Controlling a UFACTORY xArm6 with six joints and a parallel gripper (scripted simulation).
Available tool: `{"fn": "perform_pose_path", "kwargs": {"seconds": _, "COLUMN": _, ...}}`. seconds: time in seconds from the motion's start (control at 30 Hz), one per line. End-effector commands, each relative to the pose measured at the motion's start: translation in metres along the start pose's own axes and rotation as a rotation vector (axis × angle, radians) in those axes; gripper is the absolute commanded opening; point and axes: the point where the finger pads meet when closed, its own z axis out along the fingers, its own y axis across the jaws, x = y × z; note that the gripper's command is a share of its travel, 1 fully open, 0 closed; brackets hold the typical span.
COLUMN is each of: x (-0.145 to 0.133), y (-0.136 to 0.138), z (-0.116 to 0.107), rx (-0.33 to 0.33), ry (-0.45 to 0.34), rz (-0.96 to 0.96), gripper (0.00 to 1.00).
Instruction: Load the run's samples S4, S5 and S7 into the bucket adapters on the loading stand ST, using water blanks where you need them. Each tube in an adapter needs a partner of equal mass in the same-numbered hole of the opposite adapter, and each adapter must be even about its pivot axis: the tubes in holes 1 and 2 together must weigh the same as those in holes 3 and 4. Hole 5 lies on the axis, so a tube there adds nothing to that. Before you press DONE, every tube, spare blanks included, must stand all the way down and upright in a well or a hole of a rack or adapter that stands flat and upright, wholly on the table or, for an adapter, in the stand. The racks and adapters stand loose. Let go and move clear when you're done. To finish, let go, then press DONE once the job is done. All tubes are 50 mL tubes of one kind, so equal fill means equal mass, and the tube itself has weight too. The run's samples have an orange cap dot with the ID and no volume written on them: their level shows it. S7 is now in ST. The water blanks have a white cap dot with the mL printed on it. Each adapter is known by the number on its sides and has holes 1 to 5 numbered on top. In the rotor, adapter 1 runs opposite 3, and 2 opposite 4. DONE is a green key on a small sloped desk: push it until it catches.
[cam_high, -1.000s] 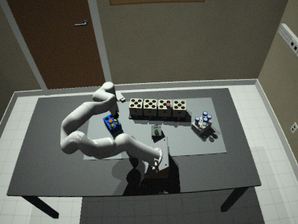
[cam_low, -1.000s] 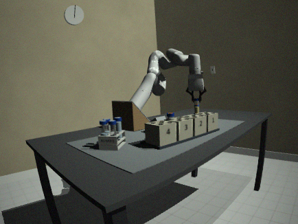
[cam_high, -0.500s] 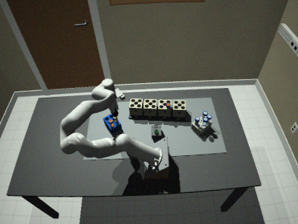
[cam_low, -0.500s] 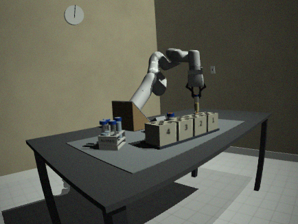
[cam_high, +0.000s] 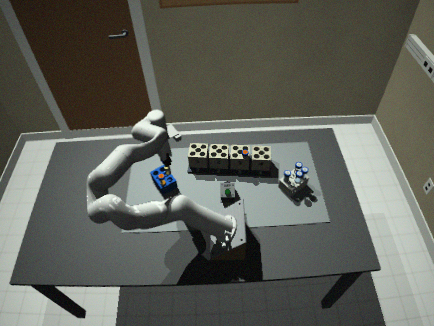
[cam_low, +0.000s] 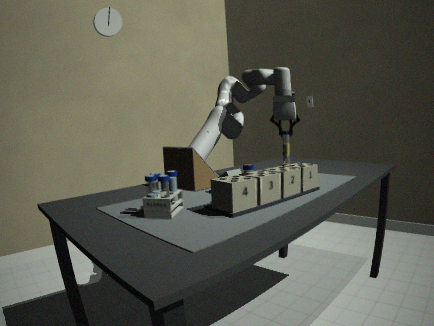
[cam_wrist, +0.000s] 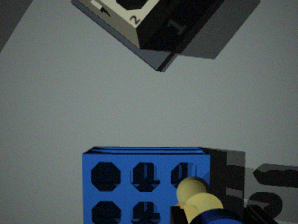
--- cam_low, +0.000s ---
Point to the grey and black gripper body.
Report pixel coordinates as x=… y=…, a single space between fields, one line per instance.
x=284 y=111

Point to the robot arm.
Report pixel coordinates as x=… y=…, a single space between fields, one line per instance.
x=231 y=118

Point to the cream bucket adapter with holes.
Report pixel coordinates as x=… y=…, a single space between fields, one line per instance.
x=308 y=175
x=268 y=186
x=234 y=193
x=290 y=180

